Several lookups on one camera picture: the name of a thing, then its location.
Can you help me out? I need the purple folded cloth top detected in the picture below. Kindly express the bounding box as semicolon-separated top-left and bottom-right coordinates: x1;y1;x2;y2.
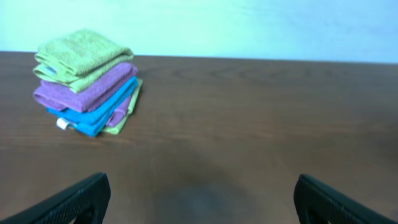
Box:
33;62;138;113

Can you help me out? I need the purple folded cloth lower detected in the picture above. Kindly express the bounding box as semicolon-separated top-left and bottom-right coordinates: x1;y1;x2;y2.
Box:
106;95;132;127

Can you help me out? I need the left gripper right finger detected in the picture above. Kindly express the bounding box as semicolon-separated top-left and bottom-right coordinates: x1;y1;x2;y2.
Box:
294;174;397;224

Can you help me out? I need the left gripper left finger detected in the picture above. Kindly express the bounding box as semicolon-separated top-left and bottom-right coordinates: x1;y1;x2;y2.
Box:
1;172;111;224

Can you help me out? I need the blue folded cloth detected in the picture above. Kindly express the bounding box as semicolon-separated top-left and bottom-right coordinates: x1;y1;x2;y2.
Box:
46;77;139;137

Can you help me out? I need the green microfiber cloth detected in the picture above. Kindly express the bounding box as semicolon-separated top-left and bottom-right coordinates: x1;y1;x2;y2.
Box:
33;29;134;93

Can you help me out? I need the purple folded cloth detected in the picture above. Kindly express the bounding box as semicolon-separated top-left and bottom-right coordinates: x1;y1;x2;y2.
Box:
106;95;132;127
33;62;138;113

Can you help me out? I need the green folded cloth bottom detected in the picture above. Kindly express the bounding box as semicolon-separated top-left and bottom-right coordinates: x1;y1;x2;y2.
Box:
101;78;143;135

